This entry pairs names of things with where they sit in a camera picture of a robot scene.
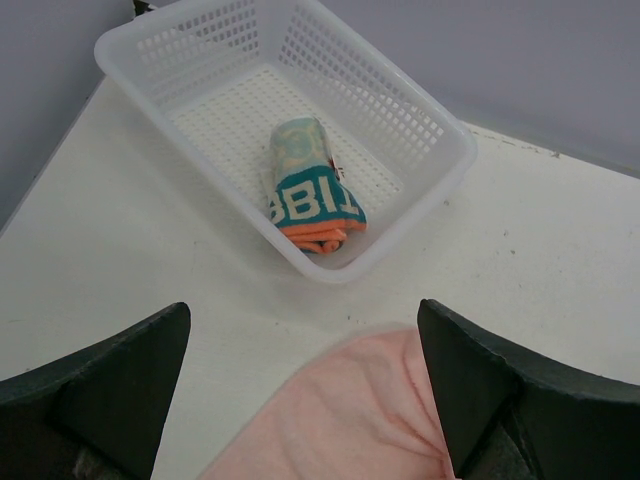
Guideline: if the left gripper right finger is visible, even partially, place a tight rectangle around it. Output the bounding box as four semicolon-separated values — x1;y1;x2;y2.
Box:
417;300;639;479

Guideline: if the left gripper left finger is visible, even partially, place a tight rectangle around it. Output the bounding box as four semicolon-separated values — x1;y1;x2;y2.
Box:
1;302;191;479

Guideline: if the pink towel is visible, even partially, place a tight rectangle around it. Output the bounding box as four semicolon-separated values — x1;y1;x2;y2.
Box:
201;328;455;479

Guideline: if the colourful rabbit print towel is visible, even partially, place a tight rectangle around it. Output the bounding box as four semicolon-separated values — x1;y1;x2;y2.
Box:
263;116;368;255

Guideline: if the translucent plastic basket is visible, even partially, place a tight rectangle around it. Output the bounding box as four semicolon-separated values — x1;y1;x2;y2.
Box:
95;1;477;283

